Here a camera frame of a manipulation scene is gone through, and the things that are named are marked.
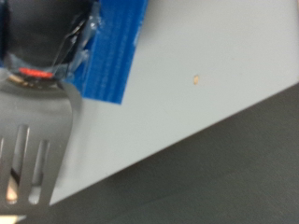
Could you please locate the metal spatula with blue block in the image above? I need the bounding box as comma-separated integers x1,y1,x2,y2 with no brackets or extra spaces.
0,0,150,217

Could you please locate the silver toaster oven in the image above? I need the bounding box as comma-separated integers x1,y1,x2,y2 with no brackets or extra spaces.
48,0,299,206

